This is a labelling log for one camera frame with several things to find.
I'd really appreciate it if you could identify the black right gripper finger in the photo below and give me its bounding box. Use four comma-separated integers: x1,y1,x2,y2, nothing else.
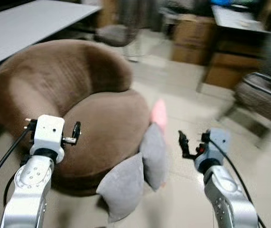
178,132,194,159

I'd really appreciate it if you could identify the brown round plush sofa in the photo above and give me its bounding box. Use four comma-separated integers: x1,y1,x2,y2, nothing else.
0,39,151,197

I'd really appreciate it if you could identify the small grey pillow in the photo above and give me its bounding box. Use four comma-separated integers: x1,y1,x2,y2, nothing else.
140,122,168,192

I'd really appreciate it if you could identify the large grey pillow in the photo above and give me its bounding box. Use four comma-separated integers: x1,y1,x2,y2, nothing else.
96,152,146,223

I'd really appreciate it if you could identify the wooden desk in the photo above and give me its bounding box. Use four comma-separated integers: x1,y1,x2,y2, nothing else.
196,4,271,92

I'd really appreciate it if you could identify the white table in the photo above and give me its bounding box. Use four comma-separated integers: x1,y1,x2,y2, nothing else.
0,0,102,71

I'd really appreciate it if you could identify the brown cardboard box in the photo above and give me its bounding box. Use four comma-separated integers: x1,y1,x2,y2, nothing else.
172,14,217,66

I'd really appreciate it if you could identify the grey office chair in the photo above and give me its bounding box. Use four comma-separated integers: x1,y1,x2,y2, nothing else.
94,0,146,63

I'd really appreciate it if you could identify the blue object on desk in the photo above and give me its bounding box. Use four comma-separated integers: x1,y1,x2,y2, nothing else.
211,0,234,7

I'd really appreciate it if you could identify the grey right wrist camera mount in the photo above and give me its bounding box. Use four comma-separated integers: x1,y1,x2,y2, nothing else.
206,128,231,161

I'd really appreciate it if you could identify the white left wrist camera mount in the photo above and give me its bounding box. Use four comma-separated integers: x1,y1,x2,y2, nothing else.
30,114,66,152

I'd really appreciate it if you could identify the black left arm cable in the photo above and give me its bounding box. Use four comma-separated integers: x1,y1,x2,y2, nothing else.
0,127,32,196

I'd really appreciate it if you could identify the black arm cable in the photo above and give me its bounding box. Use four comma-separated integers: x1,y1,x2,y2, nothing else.
208,137,267,228
0,127,32,196

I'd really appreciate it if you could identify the grey chair with black frame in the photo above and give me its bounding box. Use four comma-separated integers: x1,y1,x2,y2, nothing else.
217,71,271,144

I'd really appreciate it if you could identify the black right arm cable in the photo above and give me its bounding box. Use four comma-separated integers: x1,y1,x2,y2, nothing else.
208,137,267,228

